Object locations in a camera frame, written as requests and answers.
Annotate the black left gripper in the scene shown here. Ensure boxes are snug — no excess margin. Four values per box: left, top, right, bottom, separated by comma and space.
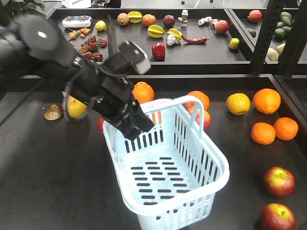
91, 67, 154, 140

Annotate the light blue plastic basket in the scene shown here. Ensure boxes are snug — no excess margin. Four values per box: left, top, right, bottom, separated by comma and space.
103, 95, 230, 230

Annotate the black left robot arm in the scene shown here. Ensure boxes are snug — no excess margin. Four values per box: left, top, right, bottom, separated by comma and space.
0, 15, 154, 140

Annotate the red apple near oranges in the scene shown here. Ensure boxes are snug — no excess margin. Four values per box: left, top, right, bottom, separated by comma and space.
186, 106, 212, 131

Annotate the red bell pepper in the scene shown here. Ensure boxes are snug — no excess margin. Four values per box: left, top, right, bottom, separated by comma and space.
152, 43, 165, 61

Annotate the yellow round citrus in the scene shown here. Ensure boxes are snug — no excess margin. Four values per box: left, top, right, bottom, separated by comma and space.
226, 93, 250, 115

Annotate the red chili pepper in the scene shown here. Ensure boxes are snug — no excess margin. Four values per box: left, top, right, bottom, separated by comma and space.
182, 35, 208, 44

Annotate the black wooden produce stand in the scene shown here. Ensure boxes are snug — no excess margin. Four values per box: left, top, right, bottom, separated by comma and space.
0, 7, 307, 230

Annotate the orange with navel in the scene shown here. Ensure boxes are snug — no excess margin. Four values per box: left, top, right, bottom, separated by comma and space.
253, 88, 281, 115

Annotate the red apple middle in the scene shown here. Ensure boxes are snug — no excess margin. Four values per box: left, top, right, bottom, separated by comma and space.
263, 166, 296, 197

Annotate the red apple front right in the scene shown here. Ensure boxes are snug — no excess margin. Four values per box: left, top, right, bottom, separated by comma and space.
259, 203, 296, 230

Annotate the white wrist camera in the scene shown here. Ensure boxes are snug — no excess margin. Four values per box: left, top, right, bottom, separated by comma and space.
118, 41, 151, 75

